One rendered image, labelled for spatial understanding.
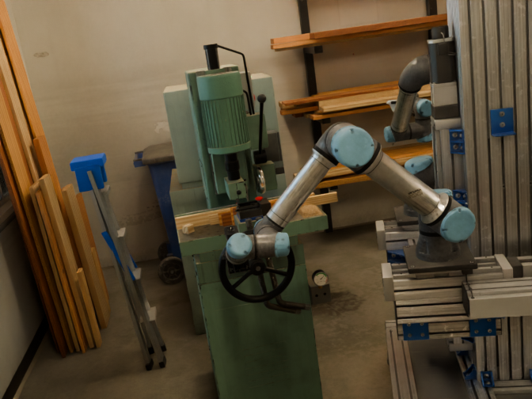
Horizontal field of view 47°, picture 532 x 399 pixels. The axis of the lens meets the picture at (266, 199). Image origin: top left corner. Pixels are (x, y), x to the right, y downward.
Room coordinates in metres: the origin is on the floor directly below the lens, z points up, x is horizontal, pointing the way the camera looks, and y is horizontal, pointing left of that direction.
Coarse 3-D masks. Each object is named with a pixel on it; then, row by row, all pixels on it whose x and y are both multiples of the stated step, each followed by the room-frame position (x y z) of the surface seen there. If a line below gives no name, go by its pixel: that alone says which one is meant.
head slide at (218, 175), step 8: (240, 152) 2.54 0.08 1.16; (216, 160) 2.52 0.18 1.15; (224, 160) 2.53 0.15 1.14; (240, 160) 2.54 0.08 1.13; (216, 168) 2.52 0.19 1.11; (224, 168) 2.53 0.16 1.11; (240, 168) 2.54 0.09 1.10; (216, 176) 2.52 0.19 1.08; (224, 176) 2.52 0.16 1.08; (248, 176) 2.54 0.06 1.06; (216, 184) 2.53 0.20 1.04; (224, 184) 2.52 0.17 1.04; (248, 184) 2.54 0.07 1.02; (224, 192) 2.52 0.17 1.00
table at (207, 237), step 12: (300, 216) 2.36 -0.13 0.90; (312, 216) 2.34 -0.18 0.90; (324, 216) 2.33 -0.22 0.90; (204, 228) 2.38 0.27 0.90; (216, 228) 2.36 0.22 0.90; (288, 228) 2.31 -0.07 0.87; (300, 228) 2.31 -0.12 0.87; (312, 228) 2.32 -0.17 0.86; (324, 228) 2.33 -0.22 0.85; (180, 240) 2.27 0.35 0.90; (192, 240) 2.25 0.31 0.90; (204, 240) 2.26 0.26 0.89; (216, 240) 2.26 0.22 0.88; (180, 252) 2.24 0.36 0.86; (192, 252) 2.25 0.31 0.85; (204, 252) 2.26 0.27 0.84
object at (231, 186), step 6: (228, 180) 2.45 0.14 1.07; (234, 180) 2.43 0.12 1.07; (240, 180) 2.42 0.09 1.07; (228, 186) 2.39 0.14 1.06; (234, 186) 2.39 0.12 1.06; (240, 186) 2.40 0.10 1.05; (228, 192) 2.42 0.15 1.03; (234, 192) 2.39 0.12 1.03; (246, 192) 2.42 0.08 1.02; (234, 198) 2.39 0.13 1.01; (240, 198) 2.40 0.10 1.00
